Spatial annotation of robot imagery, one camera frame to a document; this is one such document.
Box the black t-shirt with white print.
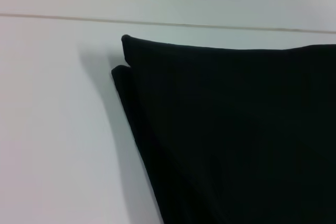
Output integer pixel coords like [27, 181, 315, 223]
[111, 34, 336, 224]

